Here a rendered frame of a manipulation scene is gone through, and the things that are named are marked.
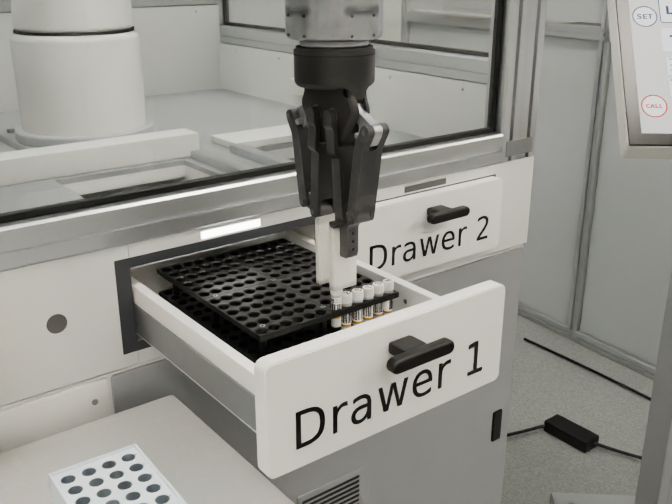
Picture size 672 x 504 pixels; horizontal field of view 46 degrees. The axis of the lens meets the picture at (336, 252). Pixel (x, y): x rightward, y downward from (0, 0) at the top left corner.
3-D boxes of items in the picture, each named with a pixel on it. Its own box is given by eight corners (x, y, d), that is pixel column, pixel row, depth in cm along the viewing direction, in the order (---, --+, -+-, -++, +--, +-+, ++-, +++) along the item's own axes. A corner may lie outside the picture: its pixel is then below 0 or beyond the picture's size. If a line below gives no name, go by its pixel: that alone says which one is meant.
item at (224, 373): (476, 364, 84) (479, 312, 82) (272, 450, 69) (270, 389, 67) (269, 258, 114) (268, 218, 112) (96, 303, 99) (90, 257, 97)
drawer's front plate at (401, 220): (498, 246, 123) (504, 177, 119) (352, 291, 106) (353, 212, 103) (490, 243, 124) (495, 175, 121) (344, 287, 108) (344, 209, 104)
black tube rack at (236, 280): (397, 345, 88) (398, 291, 85) (262, 395, 78) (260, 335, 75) (284, 284, 104) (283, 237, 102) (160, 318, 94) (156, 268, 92)
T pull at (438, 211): (470, 215, 111) (471, 206, 111) (431, 225, 107) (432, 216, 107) (452, 209, 114) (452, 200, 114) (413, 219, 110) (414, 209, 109)
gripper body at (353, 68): (274, 41, 74) (277, 140, 77) (329, 48, 67) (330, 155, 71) (338, 37, 78) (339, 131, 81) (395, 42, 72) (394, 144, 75)
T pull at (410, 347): (455, 352, 73) (456, 339, 72) (393, 377, 68) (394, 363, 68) (428, 338, 75) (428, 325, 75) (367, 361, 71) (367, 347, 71)
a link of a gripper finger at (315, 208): (315, 108, 74) (306, 105, 75) (310, 220, 78) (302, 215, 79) (348, 104, 76) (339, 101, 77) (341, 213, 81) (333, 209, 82)
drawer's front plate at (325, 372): (498, 379, 84) (506, 283, 80) (268, 482, 68) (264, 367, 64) (486, 372, 86) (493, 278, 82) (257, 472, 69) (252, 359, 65)
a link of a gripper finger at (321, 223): (318, 219, 78) (314, 217, 79) (319, 285, 80) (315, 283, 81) (343, 213, 80) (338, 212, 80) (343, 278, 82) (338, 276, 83)
